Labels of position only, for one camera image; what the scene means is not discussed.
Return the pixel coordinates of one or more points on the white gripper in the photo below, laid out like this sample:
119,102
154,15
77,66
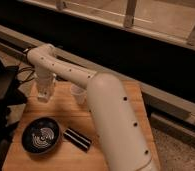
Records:
45,79

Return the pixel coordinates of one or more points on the white bottle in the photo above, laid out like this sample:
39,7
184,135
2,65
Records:
45,92

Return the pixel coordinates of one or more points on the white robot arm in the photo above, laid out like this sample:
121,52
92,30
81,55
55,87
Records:
121,138

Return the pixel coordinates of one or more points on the dark ceramic patterned bowl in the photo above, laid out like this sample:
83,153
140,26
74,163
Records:
40,136

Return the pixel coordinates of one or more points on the translucent plastic cup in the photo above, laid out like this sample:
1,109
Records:
78,93

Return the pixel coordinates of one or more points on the black equipment at left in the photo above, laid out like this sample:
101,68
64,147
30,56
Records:
9,95

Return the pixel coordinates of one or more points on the black white striped block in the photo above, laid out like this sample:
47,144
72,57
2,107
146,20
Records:
78,139

